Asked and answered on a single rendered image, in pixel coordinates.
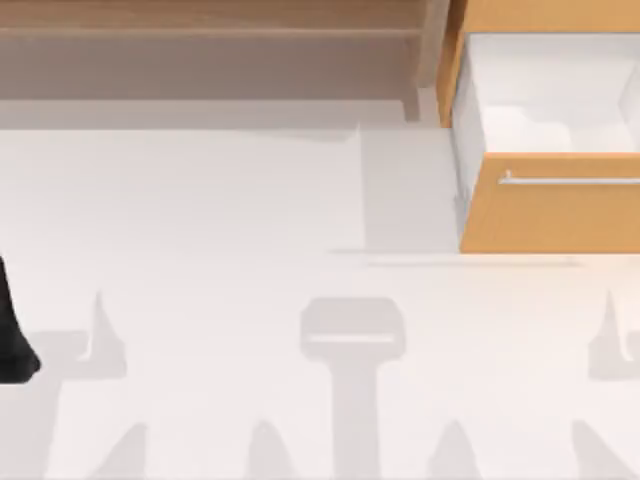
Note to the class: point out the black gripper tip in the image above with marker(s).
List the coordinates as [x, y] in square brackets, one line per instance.
[12, 345]

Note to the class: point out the pale wooden drawer front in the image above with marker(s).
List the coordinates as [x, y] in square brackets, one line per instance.
[550, 220]

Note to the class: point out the wooden cupboard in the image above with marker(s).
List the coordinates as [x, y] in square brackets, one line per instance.
[525, 15]

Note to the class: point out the wooden open shelf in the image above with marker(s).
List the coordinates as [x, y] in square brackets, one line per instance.
[210, 55]

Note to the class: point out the pulled-out drawer white inside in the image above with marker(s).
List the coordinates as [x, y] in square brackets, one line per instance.
[550, 95]

